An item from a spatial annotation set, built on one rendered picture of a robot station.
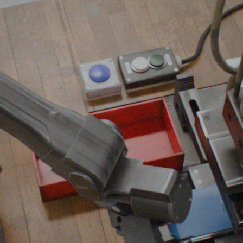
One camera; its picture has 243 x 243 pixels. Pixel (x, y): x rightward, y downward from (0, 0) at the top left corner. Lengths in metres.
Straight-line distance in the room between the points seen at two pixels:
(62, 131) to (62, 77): 0.52
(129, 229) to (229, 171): 0.15
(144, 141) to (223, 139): 0.33
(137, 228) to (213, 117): 0.20
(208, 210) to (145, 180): 0.26
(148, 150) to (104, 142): 0.40
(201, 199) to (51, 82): 0.40
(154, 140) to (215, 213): 0.22
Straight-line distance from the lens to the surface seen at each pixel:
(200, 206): 1.08
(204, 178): 1.11
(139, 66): 1.29
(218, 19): 0.77
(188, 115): 1.19
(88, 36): 1.39
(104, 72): 1.28
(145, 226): 0.91
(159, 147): 1.23
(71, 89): 1.31
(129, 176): 0.85
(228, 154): 0.91
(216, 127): 0.98
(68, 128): 0.82
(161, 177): 0.83
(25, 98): 0.81
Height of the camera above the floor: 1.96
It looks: 57 degrees down
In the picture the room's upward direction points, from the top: straight up
